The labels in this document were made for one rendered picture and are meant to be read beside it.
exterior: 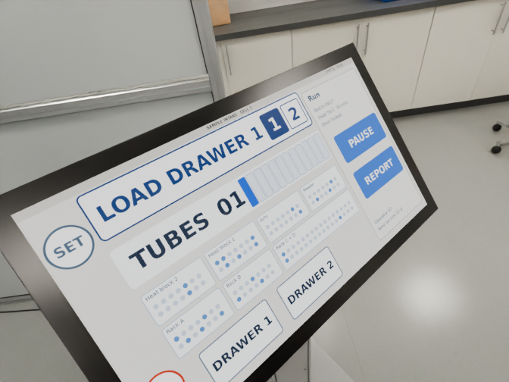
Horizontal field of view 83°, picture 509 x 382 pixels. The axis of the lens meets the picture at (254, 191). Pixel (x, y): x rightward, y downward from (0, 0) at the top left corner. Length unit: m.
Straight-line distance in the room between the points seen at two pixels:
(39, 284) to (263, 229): 0.23
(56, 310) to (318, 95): 0.40
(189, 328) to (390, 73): 2.49
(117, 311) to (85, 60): 0.84
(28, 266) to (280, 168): 0.28
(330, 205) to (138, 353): 0.28
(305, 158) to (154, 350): 0.28
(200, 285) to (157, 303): 0.05
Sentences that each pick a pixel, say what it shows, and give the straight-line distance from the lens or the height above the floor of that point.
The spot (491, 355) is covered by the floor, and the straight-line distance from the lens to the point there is 1.60.
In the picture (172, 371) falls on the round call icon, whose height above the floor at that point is 1.02.
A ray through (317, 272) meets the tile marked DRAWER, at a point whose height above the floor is 1.01.
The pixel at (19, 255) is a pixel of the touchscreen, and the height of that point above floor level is 1.16.
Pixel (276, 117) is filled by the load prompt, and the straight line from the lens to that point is 0.39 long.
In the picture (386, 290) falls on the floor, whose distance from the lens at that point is 1.59.
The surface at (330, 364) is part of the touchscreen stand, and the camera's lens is 1.38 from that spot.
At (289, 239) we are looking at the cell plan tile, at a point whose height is 1.05.
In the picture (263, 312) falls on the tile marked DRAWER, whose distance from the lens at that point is 0.36.
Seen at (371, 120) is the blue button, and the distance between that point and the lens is 0.50.
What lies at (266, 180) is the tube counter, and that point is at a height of 1.11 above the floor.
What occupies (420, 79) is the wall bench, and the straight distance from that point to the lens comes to 2.80.
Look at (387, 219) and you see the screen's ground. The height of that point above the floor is 1.00.
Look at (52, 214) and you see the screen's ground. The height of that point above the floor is 1.17.
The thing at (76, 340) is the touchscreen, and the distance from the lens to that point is 0.33.
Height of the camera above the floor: 1.34
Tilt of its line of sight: 41 degrees down
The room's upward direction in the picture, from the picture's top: 10 degrees counter-clockwise
